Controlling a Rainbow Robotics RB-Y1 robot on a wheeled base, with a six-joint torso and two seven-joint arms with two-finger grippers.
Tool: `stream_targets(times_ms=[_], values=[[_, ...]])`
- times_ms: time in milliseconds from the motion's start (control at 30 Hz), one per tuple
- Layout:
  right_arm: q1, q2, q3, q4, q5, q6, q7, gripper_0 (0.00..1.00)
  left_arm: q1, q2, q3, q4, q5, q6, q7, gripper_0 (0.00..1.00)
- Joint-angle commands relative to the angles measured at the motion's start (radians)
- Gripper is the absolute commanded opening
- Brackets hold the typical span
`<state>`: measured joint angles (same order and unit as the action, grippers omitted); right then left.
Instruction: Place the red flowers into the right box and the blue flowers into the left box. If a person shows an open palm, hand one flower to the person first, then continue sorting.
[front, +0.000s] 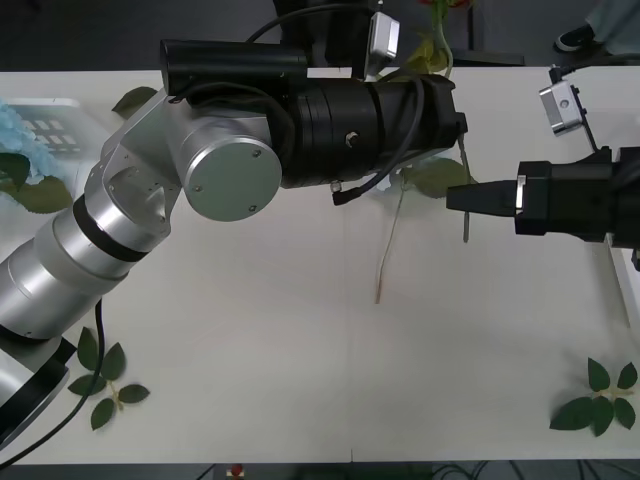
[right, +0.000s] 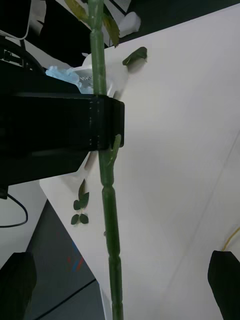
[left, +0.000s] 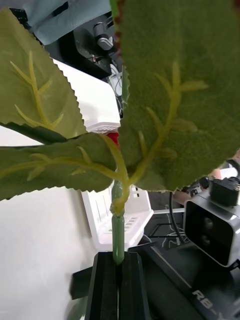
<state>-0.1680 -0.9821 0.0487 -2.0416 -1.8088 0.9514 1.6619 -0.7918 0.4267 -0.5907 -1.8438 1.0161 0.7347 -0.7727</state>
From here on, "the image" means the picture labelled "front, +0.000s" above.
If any shallow white box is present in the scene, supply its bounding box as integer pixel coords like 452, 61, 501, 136
602, 234, 640, 329
0, 97, 114, 261

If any pale blue flower, green stem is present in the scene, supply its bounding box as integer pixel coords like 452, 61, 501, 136
373, 157, 478, 305

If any pale blue flower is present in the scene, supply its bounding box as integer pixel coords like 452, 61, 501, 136
0, 97, 75, 215
373, 157, 478, 305

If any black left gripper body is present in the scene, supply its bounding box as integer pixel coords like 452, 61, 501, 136
374, 73, 461, 174

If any black desk leg with foot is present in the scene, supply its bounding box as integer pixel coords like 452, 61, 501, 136
449, 0, 526, 66

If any single loose green leaf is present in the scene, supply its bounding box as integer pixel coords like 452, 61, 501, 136
110, 86, 159, 119

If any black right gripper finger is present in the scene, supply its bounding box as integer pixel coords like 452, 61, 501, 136
446, 175, 529, 217

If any red rose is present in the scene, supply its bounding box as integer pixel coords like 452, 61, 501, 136
405, 0, 475, 245

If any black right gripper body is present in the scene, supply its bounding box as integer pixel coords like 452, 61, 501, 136
513, 159, 621, 245

